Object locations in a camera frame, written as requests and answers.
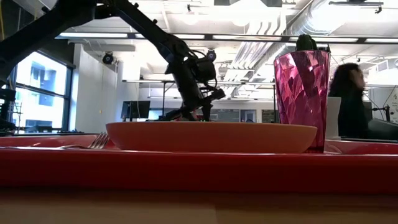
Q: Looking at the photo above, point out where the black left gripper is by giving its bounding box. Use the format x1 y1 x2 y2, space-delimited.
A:
173 58 226 123

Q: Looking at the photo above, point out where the fork with orange handle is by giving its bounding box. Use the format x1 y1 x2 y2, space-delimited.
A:
57 132 111 151

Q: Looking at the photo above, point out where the pink faceted plastic cup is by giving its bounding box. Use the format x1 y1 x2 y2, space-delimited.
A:
273 49 331 154

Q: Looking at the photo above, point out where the red plastic tray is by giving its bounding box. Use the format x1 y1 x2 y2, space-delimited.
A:
0 133 398 194

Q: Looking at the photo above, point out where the black computer monitor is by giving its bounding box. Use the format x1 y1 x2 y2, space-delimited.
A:
120 100 151 121

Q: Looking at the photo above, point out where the linear ceiling light fixture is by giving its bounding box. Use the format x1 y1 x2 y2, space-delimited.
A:
55 32 398 45

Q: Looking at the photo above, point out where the person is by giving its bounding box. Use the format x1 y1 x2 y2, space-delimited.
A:
328 62 370 139

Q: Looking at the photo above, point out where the large window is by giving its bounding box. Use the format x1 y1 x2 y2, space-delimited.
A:
0 50 74 133

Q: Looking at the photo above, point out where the black equipment stand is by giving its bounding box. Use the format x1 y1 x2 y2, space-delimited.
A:
0 79 18 136

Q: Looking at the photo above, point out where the black background rig frame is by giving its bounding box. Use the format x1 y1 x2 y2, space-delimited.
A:
161 80 185 119

